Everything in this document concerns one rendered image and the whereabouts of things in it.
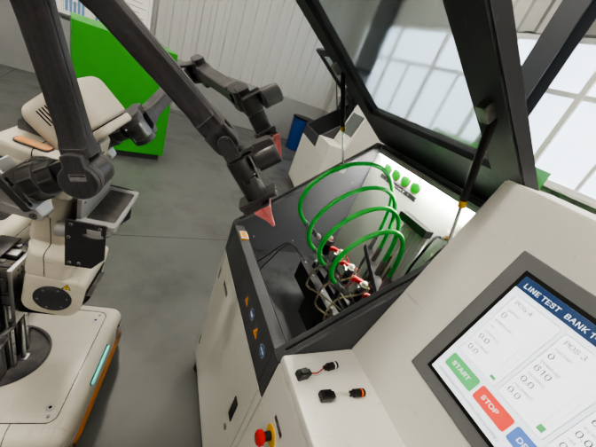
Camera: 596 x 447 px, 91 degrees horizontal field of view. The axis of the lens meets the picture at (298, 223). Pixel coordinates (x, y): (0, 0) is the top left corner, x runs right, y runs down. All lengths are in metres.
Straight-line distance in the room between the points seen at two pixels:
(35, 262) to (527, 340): 1.24
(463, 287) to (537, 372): 0.19
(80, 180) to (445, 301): 0.85
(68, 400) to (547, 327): 1.49
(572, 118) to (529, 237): 4.34
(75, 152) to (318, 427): 0.76
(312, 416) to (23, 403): 1.10
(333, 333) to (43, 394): 1.13
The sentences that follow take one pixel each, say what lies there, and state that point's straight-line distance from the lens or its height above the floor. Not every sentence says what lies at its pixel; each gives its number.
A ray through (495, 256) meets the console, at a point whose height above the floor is 1.40.
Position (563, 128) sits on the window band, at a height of 2.15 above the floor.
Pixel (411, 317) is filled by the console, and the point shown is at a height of 1.18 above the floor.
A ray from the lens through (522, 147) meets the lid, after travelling 0.77.
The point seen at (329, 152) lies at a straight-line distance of 3.84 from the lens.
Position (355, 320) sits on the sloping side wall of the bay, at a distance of 0.83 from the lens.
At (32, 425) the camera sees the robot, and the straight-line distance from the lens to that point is 1.51.
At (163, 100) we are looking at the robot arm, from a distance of 1.26.
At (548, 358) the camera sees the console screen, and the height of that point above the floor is 1.32.
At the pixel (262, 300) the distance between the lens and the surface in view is 0.97.
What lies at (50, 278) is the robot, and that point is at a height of 0.81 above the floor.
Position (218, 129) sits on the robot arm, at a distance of 0.69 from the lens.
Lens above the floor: 1.59
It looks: 25 degrees down
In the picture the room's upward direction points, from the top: 22 degrees clockwise
